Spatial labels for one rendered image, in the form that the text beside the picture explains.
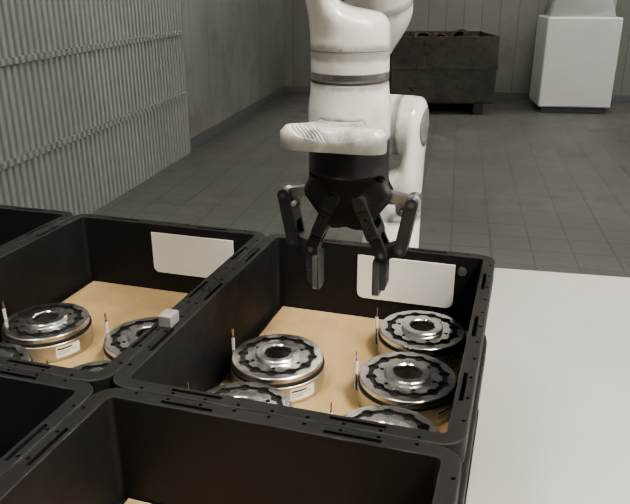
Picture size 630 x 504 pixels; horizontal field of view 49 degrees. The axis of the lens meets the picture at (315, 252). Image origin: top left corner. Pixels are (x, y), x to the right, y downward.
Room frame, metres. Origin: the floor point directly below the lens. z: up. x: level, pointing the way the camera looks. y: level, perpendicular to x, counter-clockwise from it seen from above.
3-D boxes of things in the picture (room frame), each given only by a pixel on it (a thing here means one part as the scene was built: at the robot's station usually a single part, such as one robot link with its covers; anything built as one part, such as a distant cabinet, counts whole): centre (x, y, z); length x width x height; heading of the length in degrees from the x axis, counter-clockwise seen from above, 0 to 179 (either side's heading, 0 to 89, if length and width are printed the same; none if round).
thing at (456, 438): (0.65, -0.02, 0.92); 0.40 x 0.30 x 0.02; 163
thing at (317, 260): (0.64, 0.00, 0.98); 0.02 x 0.01 x 0.04; 164
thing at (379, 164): (0.63, -0.03, 1.07); 0.08 x 0.08 x 0.09
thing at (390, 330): (0.73, -0.13, 0.86); 0.10 x 0.10 x 0.01
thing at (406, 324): (0.73, -0.13, 0.86); 0.05 x 0.05 x 0.01
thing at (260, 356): (0.67, 0.04, 0.86); 0.05 x 0.05 x 0.01
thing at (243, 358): (0.67, 0.04, 0.86); 0.10 x 0.10 x 0.01
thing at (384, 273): (0.62, -0.07, 0.99); 0.03 x 0.01 x 0.05; 74
